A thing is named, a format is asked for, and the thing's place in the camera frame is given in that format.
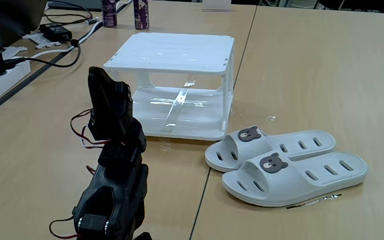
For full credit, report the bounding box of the white bear slipper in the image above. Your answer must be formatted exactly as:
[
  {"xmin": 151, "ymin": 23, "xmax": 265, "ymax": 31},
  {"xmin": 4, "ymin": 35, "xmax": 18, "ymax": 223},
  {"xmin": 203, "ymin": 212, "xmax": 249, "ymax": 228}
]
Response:
[
  {"xmin": 204, "ymin": 125, "xmax": 337, "ymax": 173},
  {"xmin": 221, "ymin": 150, "xmax": 369, "ymax": 208}
]

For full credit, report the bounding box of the white plastic shelf box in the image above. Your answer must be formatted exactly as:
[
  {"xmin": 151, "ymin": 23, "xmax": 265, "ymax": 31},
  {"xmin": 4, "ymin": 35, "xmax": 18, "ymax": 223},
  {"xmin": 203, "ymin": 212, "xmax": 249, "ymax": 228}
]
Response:
[{"xmin": 103, "ymin": 32, "xmax": 235, "ymax": 141}]

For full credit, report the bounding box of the black power adapter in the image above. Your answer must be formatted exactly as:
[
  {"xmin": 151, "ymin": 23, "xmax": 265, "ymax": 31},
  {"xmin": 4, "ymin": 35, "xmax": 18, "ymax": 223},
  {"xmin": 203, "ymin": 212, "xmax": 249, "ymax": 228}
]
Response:
[{"xmin": 39, "ymin": 22, "xmax": 73, "ymax": 43}]

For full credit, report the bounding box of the purple drink can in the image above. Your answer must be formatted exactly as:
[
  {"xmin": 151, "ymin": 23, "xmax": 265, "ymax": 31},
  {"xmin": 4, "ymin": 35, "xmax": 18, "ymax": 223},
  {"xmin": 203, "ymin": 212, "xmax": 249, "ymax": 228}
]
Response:
[
  {"xmin": 133, "ymin": 0, "xmax": 150, "ymax": 31},
  {"xmin": 101, "ymin": 0, "xmax": 118, "ymax": 28}
]

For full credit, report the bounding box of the white printed part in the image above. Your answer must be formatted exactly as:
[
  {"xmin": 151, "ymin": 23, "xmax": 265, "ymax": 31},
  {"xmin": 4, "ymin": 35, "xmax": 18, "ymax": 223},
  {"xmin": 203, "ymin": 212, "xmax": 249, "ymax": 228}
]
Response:
[
  {"xmin": 1, "ymin": 46, "xmax": 28, "ymax": 61},
  {"xmin": 21, "ymin": 32, "xmax": 61, "ymax": 50}
]

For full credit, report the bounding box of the black flat device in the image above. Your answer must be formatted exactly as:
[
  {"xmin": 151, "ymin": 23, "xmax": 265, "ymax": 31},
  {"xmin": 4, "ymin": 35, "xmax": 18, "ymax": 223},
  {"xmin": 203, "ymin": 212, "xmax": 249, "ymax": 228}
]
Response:
[{"xmin": 47, "ymin": 0, "xmax": 103, "ymax": 13}]

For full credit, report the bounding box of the black laptop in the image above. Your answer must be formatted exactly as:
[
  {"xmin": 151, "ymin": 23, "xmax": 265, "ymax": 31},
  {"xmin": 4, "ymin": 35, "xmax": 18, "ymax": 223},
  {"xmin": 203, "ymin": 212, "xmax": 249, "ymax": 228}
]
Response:
[{"xmin": 0, "ymin": 0, "xmax": 49, "ymax": 51}]

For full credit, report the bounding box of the white sign stand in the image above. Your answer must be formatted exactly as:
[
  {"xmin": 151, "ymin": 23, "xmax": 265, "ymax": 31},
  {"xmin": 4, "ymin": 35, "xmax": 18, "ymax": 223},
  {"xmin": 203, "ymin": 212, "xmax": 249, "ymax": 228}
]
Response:
[{"xmin": 201, "ymin": 0, "xmax": 233, "ymax": 13}]

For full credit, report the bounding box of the thin silver tape strip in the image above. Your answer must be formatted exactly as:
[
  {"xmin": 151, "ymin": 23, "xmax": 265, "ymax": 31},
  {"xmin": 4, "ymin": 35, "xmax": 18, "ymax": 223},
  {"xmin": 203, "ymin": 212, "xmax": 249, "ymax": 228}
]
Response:
[{"xmin": 285, "ymin": 193, "xmax": 343, "ymax": 210}]

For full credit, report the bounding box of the black chair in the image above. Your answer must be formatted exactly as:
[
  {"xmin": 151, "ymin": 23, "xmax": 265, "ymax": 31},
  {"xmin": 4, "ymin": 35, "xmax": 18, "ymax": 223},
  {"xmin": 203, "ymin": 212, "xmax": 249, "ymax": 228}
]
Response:
[{"xmin": 315, "ymin": 0, "xmax": 384, "ymax": 13}]

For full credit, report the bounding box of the black power cable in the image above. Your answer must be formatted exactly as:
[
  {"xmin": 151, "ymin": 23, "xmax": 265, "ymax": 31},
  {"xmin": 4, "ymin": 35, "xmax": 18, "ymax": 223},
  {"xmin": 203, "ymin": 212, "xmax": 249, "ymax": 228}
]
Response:
[{"xmin": 3, "ymin": 39, "xmax": 82, "ymax": 69}]

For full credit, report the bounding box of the white cable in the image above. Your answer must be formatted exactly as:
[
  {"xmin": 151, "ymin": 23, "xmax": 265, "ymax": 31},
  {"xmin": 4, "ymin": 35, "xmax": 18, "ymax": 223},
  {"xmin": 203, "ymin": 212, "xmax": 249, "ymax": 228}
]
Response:
[{"xmin": 21, "ymin": 19, "xmax": 105, "ymax": 61}]

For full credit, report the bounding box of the black looped cable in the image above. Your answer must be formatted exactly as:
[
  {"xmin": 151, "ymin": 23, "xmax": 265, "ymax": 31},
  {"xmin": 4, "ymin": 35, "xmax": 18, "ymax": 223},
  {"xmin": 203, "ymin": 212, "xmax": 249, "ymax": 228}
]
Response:
[{"xmin": 43, "ymin": 0, "xmax": 95, "ymax": 26}]

